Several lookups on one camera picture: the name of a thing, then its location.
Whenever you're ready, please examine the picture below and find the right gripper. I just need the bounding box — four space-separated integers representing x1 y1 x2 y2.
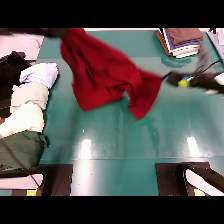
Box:
165 71 183 88

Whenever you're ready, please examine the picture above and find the red T-shirt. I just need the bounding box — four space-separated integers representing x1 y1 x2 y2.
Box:
59 28 164 121

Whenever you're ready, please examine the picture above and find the grey-blue garment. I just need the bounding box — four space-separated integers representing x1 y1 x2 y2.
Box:
162 29 202 52

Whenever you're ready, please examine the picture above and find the orange garment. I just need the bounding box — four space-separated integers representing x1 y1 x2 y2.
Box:
156 30 174 56

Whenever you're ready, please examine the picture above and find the brown garment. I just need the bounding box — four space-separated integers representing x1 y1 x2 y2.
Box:
165 28 205 46

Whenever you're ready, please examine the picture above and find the pale blue garment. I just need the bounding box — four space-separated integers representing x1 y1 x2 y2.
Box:
18 62 60 90

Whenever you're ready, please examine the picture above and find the beige garment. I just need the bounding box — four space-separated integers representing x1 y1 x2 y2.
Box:
9 81 51 114

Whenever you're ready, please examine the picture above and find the cream garment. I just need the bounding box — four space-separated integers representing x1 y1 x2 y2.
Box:
0 101 46 140

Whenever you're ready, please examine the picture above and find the black garment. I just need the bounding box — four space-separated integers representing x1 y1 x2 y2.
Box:
0 51 33 118

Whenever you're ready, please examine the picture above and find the dark green garment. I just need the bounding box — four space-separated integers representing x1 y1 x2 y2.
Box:
0 130 48 171

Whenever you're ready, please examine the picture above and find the black cable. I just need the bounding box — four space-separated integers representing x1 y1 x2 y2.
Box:
198 59 224 76

